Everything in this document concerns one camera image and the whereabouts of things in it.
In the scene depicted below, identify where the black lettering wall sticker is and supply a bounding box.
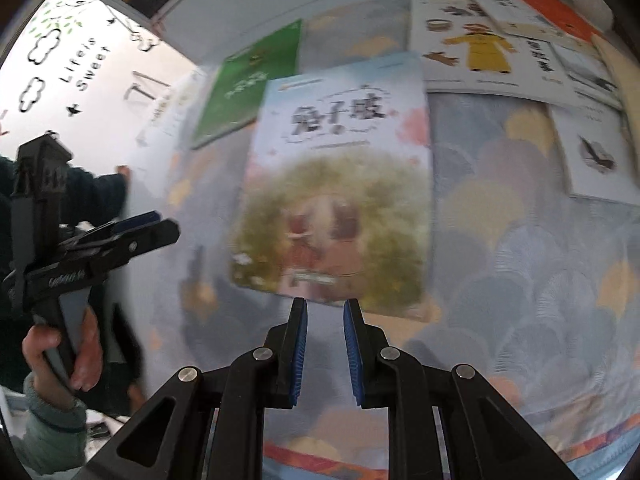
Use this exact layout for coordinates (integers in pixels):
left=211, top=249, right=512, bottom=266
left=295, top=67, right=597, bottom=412
left=59, top=35, right=111, bottom=92

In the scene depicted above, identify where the cream book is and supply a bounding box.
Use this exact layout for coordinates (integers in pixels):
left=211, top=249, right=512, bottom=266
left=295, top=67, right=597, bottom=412
left=136, top=69, right=207, bottom=145

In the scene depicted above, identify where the blue sky illustrated book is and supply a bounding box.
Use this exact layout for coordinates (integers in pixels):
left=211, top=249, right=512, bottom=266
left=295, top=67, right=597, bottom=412
left=229, top=51, right=435, bottom=322

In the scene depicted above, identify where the bear on swing sticker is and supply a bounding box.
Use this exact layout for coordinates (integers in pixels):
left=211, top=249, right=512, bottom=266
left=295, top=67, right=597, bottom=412
left=112, top=15, right=158, bottom=53

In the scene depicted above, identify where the person's left forearm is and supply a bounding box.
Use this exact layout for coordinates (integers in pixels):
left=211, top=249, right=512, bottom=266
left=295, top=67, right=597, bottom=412
left=10, top=375, right=88, bottom=476

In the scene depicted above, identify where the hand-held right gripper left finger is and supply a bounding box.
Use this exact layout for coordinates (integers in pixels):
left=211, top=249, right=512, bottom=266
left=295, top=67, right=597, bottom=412
left=85, top=297, right=309, bottom=480

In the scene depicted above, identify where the orange book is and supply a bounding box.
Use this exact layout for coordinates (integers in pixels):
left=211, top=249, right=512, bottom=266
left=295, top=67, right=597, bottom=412
left=492, top=0, right=606, bottom=43

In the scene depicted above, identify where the white book with bird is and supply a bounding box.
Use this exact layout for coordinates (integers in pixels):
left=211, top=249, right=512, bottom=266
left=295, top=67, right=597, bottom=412
left=547, top=104, right=640, bottom=202

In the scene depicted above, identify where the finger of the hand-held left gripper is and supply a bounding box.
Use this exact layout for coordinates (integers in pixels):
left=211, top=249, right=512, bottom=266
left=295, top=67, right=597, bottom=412
left=75, top=211, right=162, bottom=241
left=59, top=219, right=181, bottom=274

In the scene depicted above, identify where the person's left hand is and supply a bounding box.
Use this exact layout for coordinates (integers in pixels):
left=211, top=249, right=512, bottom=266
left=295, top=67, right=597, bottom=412
left=22, top=309, right=103, bottom=404

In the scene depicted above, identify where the white lettered book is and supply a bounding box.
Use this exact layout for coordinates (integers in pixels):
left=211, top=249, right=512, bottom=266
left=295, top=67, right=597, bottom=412
left=460, top=0, right=566, bottom=41

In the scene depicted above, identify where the cloud wall sticker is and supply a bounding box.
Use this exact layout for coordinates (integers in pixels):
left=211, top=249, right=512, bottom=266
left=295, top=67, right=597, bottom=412
left=31, top=27, right=63, bottom=61
left=19, top=77, right=43, bottom=113

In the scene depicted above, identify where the dark green book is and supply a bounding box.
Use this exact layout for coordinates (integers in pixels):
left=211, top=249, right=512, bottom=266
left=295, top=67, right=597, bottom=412
left=190, top=19, right=304, bottom=150

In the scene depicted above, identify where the white book with dark picture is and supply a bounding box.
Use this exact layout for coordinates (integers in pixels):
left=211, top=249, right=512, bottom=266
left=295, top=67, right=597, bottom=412
left=550, top=42, right=626, bottom=108

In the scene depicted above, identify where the grey walking cane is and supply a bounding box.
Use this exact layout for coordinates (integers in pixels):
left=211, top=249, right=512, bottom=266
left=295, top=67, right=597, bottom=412
left=124, top=72, right=173, bottom=111

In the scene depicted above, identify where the white ceramic vase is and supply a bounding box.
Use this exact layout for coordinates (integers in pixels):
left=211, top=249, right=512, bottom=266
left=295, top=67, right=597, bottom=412
left=570, top=0, right=613, bottom=28

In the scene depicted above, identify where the tree wall sticker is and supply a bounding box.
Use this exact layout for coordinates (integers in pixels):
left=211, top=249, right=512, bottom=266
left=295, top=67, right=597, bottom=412
left=37, top=0, right=101, bottom=36

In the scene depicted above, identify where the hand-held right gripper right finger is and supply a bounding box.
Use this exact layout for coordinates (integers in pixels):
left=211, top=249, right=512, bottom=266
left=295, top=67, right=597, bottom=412
left=343, top=298, right=576, bottom=480

